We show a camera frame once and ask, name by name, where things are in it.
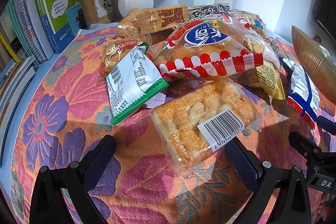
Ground blue red white packet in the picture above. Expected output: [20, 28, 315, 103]
[280, 57, 320, 129]

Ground yellow chip packet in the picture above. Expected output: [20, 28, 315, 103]
[232, 58, 286, 101]

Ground lilac wafer bar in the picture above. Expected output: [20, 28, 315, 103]
[143, 88, 167, 109]

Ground orange checkered cake pack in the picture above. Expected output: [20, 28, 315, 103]
[151, 79, 261, 177]

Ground green white snack packet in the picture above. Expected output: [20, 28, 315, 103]
[106, 46, 168, 126]

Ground red label bread bag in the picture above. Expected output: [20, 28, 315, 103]
[98, 34, 152, 78]

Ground red striped bread bag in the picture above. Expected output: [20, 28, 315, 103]
[153, 16, 264, 81]

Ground yellow wafer cracker pack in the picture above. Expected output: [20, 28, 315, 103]
[116, 5, 189, 38]

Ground purple seaweed snack bag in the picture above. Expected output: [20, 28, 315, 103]
[187, 3, 232, 20]

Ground clear cookie bag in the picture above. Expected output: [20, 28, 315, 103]
[243, 30, 280, 69]

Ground cartoon biscuit stick pack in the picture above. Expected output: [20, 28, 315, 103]
[230, 9, 266, 36]

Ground floral woven table mat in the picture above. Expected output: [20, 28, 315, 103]
[10, 27, 334, 224]

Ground amber ribbed glass plate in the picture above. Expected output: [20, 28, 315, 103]
[291, 26, 336, 103]

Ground flat stacked books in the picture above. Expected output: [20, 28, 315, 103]
[1, 56, 36, 162]

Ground small blue card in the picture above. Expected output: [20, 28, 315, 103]
[66, 3, 87, 36]

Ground upright book row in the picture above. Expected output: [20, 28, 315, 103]
[0, 0, 83, 67]

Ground wooden pen holder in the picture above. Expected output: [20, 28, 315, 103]
[80, 0, 115, 27]

